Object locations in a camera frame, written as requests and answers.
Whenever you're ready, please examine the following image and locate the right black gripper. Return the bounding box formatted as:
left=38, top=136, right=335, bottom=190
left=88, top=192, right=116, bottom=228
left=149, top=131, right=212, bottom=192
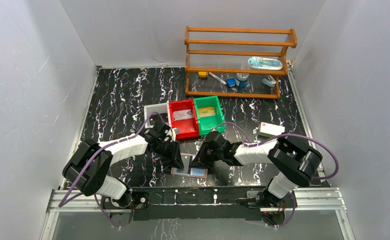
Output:
left=189, top=141, right=223, bottom=169

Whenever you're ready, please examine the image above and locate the black card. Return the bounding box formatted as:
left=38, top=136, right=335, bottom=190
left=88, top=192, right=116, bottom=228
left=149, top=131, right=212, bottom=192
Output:
left=148, top=112, right=169, bottom=126

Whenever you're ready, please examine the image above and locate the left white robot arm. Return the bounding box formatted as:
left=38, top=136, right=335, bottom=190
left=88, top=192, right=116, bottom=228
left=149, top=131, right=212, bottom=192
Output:
left=62, top=120, right=184, bottom=208

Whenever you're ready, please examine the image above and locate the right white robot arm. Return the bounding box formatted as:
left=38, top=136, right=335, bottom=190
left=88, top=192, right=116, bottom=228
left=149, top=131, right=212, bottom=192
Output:
left=189, top=131, right=322, bottom=207

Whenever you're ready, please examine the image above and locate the gold yellow card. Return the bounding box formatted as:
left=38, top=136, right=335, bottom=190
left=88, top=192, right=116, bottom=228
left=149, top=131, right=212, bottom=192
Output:
left=198, top=106, right=216, bottom=118

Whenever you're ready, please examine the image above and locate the white silver card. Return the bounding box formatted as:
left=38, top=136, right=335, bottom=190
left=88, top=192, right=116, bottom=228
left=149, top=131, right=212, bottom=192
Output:
left=173, top=109, right=193, bottom=121

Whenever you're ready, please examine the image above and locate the red plastic bin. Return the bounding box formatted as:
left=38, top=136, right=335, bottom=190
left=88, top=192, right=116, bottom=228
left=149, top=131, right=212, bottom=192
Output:
left=169, top=99, right=200, bottom=140

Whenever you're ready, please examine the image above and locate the green plastic bin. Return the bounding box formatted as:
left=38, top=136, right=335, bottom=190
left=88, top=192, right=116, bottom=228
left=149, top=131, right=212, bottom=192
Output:
left=193, top=95, right=225, bottom=136

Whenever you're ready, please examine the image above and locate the white plastic bin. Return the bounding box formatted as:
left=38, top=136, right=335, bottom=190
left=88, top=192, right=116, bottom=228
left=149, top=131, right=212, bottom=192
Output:
left=144, top=102, right=171, bottom=128

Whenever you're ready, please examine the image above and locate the white box red label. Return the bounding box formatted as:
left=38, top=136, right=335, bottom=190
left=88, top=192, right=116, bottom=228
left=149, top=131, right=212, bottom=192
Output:
left=258, top=122, right=285, bottom=138

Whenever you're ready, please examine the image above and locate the blue small block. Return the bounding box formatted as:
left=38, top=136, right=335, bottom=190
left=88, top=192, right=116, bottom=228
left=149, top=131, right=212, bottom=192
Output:
left=226, top=77, right=236, bottom=87

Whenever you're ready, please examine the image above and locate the red white marker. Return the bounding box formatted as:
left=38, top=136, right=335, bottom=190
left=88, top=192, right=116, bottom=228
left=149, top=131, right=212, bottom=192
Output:
left=208, top=72, right=227, bottom=86

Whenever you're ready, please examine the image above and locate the yellow small block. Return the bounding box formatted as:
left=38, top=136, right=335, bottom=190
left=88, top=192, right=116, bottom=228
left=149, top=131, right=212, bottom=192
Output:
left=198, top=71, right=208, bottom=79

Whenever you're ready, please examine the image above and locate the wooden shelf rack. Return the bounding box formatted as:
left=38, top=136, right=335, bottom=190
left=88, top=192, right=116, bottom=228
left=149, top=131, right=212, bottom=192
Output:
left=184, top=26, right=298, bottom=99

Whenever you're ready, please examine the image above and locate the grey stapler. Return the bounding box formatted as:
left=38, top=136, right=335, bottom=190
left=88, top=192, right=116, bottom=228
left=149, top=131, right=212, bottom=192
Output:
left=261, top=75, right=277, bottom=88

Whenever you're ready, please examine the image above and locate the clear blister package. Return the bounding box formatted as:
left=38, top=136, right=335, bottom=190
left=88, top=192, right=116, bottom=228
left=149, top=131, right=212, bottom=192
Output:
left=247, top=56, right=283, bottom=71

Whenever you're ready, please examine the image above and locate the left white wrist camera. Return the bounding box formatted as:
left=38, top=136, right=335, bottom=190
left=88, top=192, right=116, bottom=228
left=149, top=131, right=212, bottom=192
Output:
left=171, top=128, right=180, bottom=141

